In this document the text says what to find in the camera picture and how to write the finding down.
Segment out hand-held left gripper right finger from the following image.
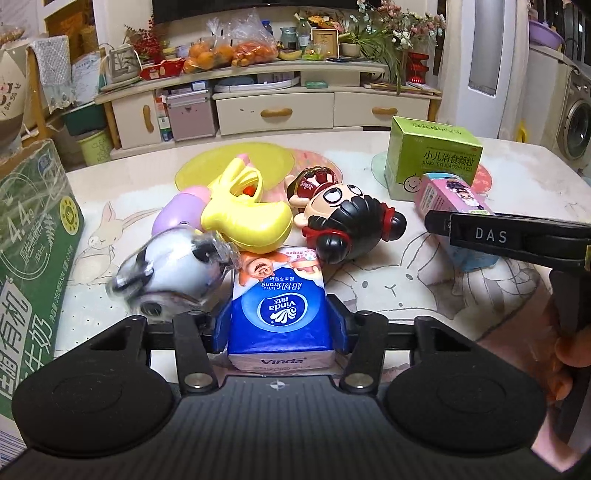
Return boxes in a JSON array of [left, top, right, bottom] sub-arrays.
[[324, 293, 479, 394]]

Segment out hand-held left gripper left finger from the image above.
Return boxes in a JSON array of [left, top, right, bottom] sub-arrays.
[[85, 300, 232, 395]]

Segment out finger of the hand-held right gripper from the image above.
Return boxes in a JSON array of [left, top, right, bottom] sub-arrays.
[[425, 210, 455, 239]]

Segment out pink cartoon print box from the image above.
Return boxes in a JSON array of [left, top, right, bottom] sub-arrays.
[[414, 172, 500, 271]]

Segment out blue tissue pack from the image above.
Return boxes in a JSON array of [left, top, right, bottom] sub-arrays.
[[228, 247, 335, 374]]

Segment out green medicine box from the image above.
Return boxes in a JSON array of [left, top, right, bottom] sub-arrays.
[[384, 116, 484, 202]]

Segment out yellow and pink plastic toy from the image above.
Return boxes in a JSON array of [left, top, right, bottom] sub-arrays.
[[152, 156, 294, 254]]

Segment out green milk cardboard box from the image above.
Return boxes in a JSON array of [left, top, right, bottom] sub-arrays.
[[0, 138, 86, 462]]

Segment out person's right hand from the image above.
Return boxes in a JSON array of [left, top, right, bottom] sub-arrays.
[[480, 276, 580, 462]]

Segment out panda toy in clear plastic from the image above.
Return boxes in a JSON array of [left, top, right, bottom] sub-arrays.
[[107, 227, 242, 320]]

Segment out black-haired cartoon doll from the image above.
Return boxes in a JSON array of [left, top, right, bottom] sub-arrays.
[[284, 167, 408, 266]]

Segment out washing machine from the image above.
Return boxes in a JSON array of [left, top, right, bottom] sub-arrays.
[[556, 69, 591, 162]]

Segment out stack of thin books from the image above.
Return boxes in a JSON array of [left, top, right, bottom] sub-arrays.
[[365, 80, 441, 95]]

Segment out white floor air conditioner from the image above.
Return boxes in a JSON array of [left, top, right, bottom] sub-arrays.
[[431, 0, 532, 139]]

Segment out green potted plant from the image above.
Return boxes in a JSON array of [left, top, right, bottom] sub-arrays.
[[342, 28, 402, 93]]

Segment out cream television cabinet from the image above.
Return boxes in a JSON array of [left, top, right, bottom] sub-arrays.
[[95, 60, 443, 151]]

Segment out pink flower bouquet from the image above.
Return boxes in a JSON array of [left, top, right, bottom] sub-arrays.
[[358, 0, 446, 49]]

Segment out purple plastic basin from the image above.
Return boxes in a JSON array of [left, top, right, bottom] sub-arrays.
[[529, 18, 564, 49]]

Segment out silver pink storage case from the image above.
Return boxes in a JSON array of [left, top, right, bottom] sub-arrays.
[[165, 90, 218, 141]]

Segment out light green bucket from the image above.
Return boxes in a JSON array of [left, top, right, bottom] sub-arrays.
[[76, 129, 114, 165]]

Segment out white flat tray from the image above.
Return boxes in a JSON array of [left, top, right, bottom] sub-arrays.
[[212, 76, 301, 95]]

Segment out green storage bin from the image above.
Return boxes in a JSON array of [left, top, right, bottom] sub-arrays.
[[62, 104, 109, 137]]

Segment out clear bag of tangerines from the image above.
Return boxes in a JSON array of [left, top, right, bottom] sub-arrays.
[[228, 9, 280, 68]]

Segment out red snack packet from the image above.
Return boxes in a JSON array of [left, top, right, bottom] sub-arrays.
[[140, 58, 185, 80]]

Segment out clear bag of oranges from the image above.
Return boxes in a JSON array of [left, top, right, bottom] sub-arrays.
[[183, 18, 236, 75]]

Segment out wooden dining chair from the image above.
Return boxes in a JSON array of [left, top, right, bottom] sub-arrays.
[[25, 39, 77, 139]]

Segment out glass kettle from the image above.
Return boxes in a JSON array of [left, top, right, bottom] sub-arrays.
[[99, 44, 141, 84]]

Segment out black flat television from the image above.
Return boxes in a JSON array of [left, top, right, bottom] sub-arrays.
[[152, 0, 370, 11]]

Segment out white printed plastic bag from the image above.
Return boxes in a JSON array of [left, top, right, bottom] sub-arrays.
[[71, 51, 105, 88]]

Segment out red berry branches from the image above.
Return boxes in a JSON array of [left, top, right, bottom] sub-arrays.
[[124, 16, 169, 63]]

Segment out grey lace chair cover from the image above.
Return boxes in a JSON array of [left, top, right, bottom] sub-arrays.
[[31, 36, 77, 112]]

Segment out beige cartoon canvas bag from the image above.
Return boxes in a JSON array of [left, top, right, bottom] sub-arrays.
[[0, 46, 28, 153]]

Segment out wooden photo frame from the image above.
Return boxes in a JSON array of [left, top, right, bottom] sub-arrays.
[[310, 27, 341, 61]]

